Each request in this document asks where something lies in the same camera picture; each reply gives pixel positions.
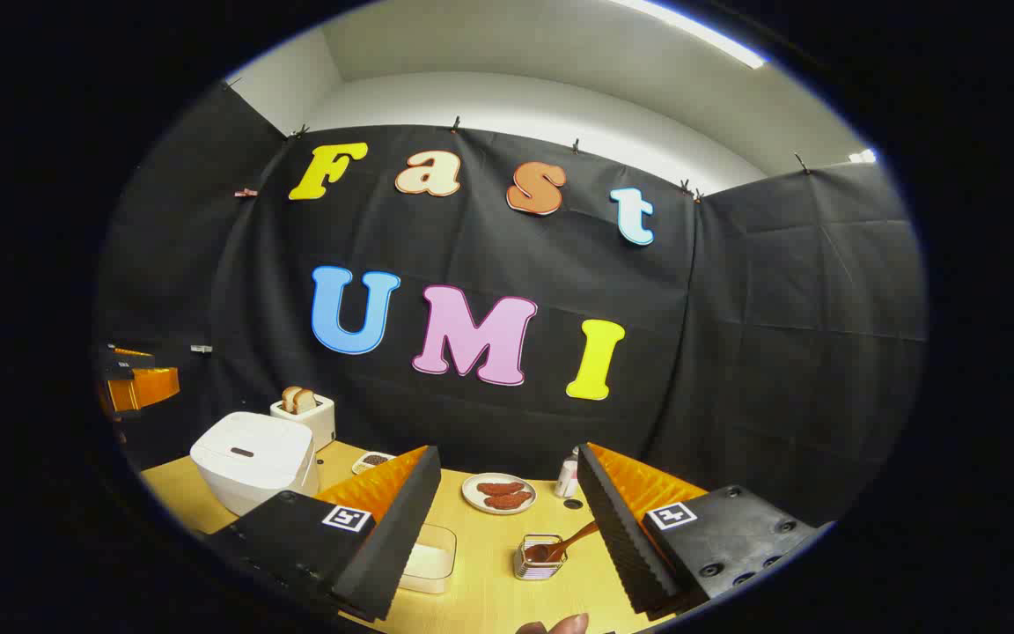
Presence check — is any black backdrop cloth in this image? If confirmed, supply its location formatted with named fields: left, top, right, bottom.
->
left=93, top=79, right=929, bottom=529

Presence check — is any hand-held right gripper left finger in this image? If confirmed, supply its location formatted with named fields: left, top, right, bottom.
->
left=206, top=445, right=443, bottom=623

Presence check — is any brown wooden spoon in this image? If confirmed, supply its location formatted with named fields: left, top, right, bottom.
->
left=525, top=521, right=600, bottom=564

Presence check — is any white rice cooker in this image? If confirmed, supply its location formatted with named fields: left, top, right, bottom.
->
left=190, top=411, right=321, bottom=517

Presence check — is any white toaster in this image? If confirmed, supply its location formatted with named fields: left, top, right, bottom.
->
left=270, top=394, right=337, bottom=452

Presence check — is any white round plate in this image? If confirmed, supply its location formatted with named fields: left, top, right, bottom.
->
left=461, top=473, right=538, bottom=515

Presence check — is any clear rice container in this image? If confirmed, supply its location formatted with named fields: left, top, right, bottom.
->
left=399, top=523, right=458, bottom=594

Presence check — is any small clear bottle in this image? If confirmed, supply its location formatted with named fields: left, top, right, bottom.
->
left=555, top=447, right=580, bottom=499

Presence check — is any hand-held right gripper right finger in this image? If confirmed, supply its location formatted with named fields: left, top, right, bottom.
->
left=576, top=442, right=834, bottom=617

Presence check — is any metal wire chopstick holder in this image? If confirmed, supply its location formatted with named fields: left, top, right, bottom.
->
left=514, top=534, right=568, bottom=581

